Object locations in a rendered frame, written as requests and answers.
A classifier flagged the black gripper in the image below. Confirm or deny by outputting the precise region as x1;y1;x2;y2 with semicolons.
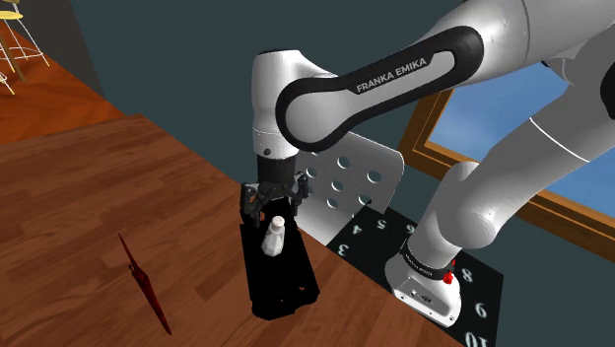
239;154;312;228

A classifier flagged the white salt shaker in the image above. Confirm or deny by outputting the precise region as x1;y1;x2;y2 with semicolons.
260;215;288;257

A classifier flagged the grey perforated metal panel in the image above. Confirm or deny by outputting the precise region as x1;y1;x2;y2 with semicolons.
292;130;405;246

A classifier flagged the black rectangular block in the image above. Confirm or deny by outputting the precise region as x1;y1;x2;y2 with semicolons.
239;205;321;321

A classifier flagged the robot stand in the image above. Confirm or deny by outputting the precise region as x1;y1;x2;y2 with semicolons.
325;203;506;347

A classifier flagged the dark red closed umbrella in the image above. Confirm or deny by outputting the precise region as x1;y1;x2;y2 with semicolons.
117;233;173;336

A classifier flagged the wooden framed window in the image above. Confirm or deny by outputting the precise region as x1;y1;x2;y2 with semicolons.
396;61;615;265

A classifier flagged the yellow wire-legged stool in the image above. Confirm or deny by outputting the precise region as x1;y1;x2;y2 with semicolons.
0;0;51;84

